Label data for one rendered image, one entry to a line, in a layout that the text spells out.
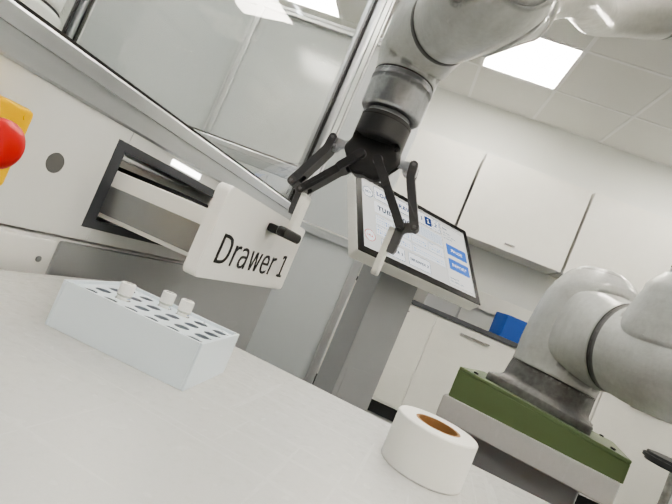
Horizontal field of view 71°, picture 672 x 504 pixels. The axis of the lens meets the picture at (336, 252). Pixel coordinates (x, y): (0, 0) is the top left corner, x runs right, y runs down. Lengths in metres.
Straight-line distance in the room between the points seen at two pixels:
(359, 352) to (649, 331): 0.92
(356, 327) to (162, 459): 1.25
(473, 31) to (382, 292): 1.05
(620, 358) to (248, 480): 0.65
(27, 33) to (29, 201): 0.16
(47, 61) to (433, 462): 0.49
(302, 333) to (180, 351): 2.00
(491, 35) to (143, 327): 0.45
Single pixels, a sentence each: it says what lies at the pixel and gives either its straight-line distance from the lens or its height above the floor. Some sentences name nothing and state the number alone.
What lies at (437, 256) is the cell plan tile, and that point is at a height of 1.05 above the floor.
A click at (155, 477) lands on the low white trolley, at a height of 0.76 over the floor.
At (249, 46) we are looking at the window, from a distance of 0.84.
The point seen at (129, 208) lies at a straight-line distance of 0.62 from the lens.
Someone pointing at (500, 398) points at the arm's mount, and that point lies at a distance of 0.87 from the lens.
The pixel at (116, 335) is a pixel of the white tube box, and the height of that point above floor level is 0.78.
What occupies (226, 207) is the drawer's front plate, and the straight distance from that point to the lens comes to 0.55.
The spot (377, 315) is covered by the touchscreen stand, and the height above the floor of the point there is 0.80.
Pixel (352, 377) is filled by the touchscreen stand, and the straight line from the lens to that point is 1.54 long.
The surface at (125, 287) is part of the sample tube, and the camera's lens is 0.43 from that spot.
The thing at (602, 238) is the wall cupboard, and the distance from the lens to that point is 4.27.
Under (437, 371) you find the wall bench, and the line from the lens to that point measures 3.64.
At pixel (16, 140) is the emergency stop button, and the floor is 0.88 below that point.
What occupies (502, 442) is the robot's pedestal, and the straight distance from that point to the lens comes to 0.87.
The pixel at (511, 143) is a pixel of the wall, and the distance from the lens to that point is 4.61.
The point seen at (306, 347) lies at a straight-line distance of 2.36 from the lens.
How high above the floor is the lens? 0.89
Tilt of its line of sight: 2 degrees up
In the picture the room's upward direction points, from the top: 23 degrees clockwise
